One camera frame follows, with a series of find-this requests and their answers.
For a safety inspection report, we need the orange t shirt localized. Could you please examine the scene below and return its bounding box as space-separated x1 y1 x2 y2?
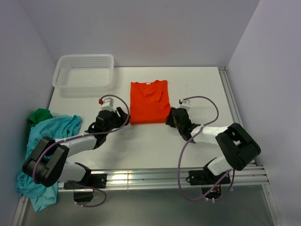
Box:
130 80 171 125

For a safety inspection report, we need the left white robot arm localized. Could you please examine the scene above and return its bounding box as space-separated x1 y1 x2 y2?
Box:
22 107 131 188

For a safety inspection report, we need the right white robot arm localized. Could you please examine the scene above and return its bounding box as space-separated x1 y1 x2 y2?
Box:
166 107 261 185

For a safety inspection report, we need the white perforated plastic basket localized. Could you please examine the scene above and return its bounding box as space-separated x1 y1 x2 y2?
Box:
52 54 116 94

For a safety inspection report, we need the green t shirt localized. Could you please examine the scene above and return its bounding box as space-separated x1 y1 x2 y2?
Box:
28 108 53 130

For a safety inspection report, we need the teal t shirt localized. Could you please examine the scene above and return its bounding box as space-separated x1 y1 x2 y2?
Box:
16 115 82 212

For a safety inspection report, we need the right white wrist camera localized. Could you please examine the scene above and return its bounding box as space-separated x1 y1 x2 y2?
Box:
179 99 191 112

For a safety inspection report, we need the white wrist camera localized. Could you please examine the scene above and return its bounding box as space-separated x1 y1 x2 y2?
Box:
179 99 191 112
99 97 115 112

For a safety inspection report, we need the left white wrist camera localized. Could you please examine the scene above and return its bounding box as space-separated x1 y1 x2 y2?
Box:
99 97 115 112

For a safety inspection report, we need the front aluminium rail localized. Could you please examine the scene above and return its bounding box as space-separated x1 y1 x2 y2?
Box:
91 164 267 191

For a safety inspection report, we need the aluminium rail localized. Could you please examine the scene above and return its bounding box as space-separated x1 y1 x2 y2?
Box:
217 66 284 226
91 164 267 191

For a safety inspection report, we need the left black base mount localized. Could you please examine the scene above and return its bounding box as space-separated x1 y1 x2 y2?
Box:
63 174 107 207

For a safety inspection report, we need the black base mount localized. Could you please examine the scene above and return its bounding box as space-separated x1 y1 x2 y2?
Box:
63 174 107 207
186 169 234 202

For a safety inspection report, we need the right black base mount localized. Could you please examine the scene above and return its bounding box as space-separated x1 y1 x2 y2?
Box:
186 169 234 202

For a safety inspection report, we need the right aluminium rail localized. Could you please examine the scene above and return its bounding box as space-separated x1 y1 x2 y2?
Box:
217 66 284 226

